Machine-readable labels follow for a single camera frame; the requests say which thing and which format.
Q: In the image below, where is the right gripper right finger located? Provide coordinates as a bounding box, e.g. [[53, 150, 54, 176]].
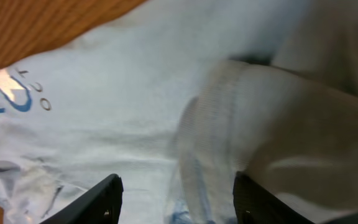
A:
[[232, 172, 313, 224]]

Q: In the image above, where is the light blue printed t-shirt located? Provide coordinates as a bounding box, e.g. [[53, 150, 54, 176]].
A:
[[0, 0, 358, 223]]

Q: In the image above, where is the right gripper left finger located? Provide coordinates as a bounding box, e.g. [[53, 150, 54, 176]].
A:
[[41, 174, 124, 224]]

